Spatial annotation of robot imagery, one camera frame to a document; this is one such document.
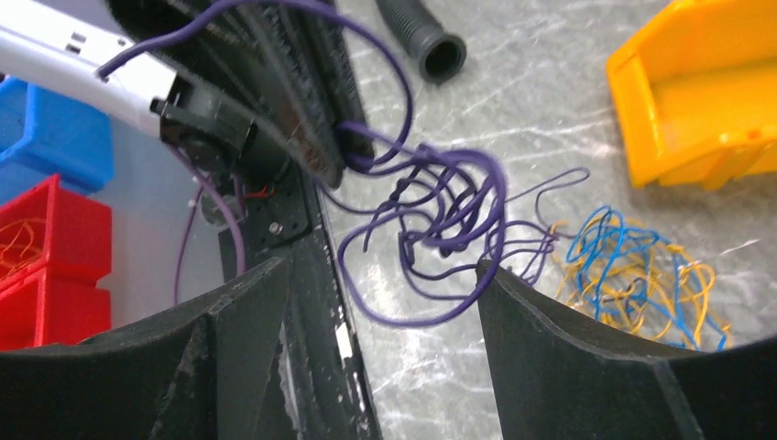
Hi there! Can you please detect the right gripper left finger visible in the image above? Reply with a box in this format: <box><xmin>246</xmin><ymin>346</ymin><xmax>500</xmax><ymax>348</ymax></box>
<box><xmin>1</xmin><ymin>257</ymin><xmax>290</xmax><ymax>439</ymax></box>

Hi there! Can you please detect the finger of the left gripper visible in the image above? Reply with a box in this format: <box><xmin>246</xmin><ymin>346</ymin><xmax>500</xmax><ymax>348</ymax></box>
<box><xmin>105</xmin><ymin>1</ymin><xmax>374</xmax><ymax>188</ymax></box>

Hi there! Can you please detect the red plastic bin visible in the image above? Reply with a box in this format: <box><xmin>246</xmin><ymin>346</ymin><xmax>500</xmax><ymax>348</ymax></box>
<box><xmin>1</xmin><ymin>175</ymin><xmax>113</xmax><ymax>351</ymax></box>

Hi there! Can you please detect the black corrugated hose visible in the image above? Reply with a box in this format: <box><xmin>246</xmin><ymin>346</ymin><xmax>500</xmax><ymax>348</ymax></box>
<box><xmin>375</xmin><ymin>0</ymin><xmax>468</xmax><ymax>85</ymax></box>

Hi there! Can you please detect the orange plastic bin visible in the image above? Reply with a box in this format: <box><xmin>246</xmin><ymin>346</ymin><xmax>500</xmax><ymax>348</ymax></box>
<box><xmin>606</xmin><ymin>1</ymin><xmax>776</xmax><ymax>190</ymax></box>

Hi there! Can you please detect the blue yellow wire bundle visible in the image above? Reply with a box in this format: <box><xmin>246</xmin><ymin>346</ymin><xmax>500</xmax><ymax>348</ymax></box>
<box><xmin>549</xmin><ymin>204</ymin><xmax>736</xmax><ymax>354</ymax></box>

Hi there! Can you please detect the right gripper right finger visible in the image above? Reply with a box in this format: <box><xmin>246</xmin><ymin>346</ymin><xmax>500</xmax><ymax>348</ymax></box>
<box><xmin>476</xmin><ymin>260</ymin><xmax>776</xmax><ymax>439</ymax></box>

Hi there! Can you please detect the blue plastic bin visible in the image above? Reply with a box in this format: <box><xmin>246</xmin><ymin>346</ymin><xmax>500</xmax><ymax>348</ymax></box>
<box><xmin>1</xmin><ymin>77</ymin><xmax>115</xmax><ymax>203</ymax></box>

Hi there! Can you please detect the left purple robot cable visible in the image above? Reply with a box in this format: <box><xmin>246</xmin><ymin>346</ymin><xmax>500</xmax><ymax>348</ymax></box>
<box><xmin>95</xmin><ymin>0</ymin><xmax>415</xmax><ymax>305</ymax></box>

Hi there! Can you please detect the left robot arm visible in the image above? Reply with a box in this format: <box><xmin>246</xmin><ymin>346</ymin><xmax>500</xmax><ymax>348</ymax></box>
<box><xmin>1</xmin><ymin>1</ymin><xmax>374</xmax><ymax>188</ymax></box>

